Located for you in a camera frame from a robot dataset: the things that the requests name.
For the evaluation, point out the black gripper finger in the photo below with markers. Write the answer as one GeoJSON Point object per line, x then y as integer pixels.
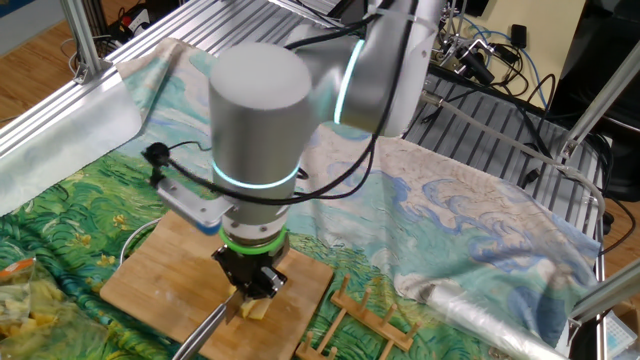
{"type": "Point", "coordinates": [272, 280]}
{"type": "Point", "coordinates": [222, 260]}

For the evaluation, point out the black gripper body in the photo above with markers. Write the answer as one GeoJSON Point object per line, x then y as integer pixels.
{"type": "Point", "coordinates": [247, 265]}

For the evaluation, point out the steel cleaver knife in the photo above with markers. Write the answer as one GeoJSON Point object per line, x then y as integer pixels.
{"type": "Point", "coordinates": [200, 335]}

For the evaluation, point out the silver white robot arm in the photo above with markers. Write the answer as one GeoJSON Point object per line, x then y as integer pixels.
{"type": "Point", "coordinates": [260, 125]}

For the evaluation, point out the yellow potato half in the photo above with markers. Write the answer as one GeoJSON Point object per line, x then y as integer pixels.
{"type": "Point", "coordinates": [255, 310]}

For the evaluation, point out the wooden cutting board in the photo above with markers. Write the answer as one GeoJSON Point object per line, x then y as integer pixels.
{"type": "Point", "coordinates": [165, 285]}

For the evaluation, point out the wooden peg rack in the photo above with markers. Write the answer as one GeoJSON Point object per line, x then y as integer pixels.
{"type": "Point", "coordinates": [372, 320]}

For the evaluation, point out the painted landscape tablecloth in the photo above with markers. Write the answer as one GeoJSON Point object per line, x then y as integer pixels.
{"type": "Point", "coordinates": [450, 225]}

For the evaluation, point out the bag of chopped potato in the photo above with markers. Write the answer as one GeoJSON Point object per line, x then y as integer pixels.
{"type": "Point", "coordinates": [35, 320]}

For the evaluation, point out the clear plastic wrap roll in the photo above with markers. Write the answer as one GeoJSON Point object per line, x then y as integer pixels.
{"type": "Point", "coordinates": [480, 320]}

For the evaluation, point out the black plug connector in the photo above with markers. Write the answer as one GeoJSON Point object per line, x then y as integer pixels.
{"type": "Point", "coordinates": [531, 176]}

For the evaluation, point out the black power adapter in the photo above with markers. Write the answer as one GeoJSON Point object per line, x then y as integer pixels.
{"type": "Point", "coordinates": [519, 36]}

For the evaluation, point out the white grid tray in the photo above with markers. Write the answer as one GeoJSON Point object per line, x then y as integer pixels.
{"type": "Point", "coordinates": [620, 340]}

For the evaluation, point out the large black case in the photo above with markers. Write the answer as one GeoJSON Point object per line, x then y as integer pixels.
{"type": "Point", "coordinates": [615, 50]}

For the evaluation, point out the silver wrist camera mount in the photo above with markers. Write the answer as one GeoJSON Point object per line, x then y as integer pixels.
{"type": "Point", "coordinates": [195, 205]}

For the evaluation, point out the power strip red switch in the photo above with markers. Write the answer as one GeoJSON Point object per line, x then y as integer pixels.
{"type": "Point", "coordinates": [135, 20]}

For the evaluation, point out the aluminium frame post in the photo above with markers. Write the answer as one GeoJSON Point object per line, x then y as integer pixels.
{"type": "Point", "coordinates": [600, 100]}
{"type": "Point", "coordinates": [610, 295]}
{"type": "Point", "coordinates": [82, 40]}

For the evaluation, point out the black clamp mount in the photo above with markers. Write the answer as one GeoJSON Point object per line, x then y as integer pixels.
{"type": "Point", "coordinates": [475, 67]}

